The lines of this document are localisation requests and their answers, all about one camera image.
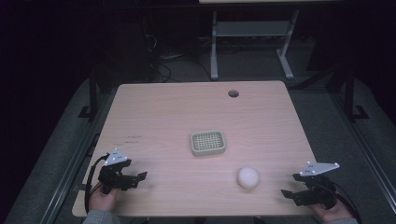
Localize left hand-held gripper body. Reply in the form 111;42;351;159
97;147;133;195

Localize black metal stand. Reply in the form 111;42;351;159
340;63;370;121
78;66;108;120

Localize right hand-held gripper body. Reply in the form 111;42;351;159
299;161;341;210

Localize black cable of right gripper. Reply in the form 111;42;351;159
330;181;362;224

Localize white metal table frame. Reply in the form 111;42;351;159
209;8;301;81

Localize person's right hand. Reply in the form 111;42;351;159
311;194;354;223

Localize black cables on floor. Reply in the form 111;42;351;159
141;31;213;83

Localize beige soap dish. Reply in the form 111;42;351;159
190;129;227;157

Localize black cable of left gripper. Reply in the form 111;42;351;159
84;153;110;216

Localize person's left hand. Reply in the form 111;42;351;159
88;188;120;213

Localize white round soap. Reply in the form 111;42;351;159
237;166;260;189

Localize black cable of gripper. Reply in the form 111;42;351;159
84;153;110;216
330;181;362;224

